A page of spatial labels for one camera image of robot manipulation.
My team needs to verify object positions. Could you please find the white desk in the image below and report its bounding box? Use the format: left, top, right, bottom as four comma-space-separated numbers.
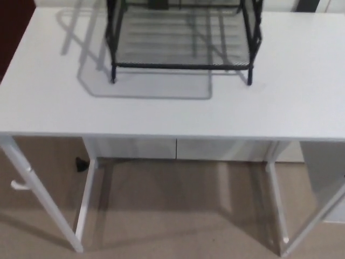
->
0, 6, 345, 259

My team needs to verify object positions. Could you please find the white desk leg hook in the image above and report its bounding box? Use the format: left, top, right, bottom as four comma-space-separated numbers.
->
10, 180, 28, 191

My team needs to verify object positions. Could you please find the small black floor object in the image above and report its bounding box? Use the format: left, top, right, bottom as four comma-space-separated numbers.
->
75, 156, 89, 173

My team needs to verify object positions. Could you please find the dark brown furniture panel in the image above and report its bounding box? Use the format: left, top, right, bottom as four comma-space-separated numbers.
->
0, 0, 37, 90

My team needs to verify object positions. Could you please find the black metal file rack frame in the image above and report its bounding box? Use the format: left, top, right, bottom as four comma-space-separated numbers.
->
106, 0, 264, 86

